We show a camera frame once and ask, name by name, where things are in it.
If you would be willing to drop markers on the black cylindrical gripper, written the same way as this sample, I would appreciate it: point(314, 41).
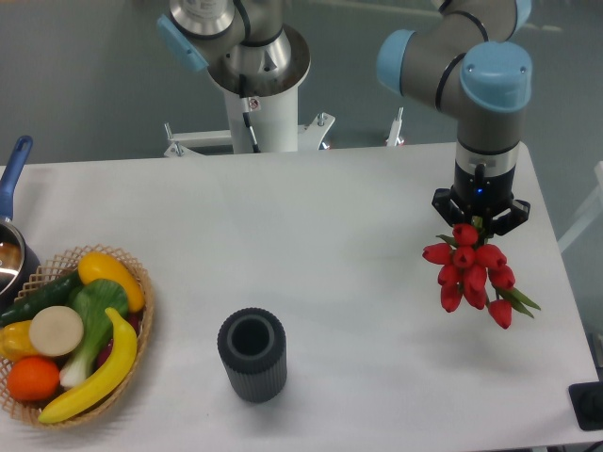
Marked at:
point(482, 187)

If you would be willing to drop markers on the red tulip bouquet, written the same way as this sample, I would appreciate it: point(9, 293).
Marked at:
point(474, 270)

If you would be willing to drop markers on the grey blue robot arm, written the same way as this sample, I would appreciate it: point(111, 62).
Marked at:
point(467, 68)

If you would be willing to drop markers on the black device at edge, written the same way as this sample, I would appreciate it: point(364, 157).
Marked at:
point(586, 399)

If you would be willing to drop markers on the dark grey ribbed vase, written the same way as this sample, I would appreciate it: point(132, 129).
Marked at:
point(252, 347)

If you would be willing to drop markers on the red fruit under banana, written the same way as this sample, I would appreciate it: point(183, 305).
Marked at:
point(134, 321)

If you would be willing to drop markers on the yellow banana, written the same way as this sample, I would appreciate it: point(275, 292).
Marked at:
point(103, 381)

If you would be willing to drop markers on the green white leek vegetable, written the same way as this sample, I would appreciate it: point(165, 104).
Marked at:
point(90, 303)

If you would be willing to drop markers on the dark green cucumber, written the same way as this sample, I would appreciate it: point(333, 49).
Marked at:
point(54, 293)

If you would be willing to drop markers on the beige round disc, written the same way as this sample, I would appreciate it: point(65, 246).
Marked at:
point(56, 331)

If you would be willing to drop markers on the orange fruit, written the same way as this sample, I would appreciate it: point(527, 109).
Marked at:
point(33, 379)

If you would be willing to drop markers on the yellow bell pepper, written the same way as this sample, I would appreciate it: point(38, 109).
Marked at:
point(15, 341)

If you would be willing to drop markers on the woven wicker basket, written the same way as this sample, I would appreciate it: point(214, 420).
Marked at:
point(63, 264)

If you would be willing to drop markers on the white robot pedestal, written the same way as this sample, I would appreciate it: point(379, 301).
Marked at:
point(259, 85)

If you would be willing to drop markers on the blue handled saucepan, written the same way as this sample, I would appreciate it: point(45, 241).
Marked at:
point(18, 260)

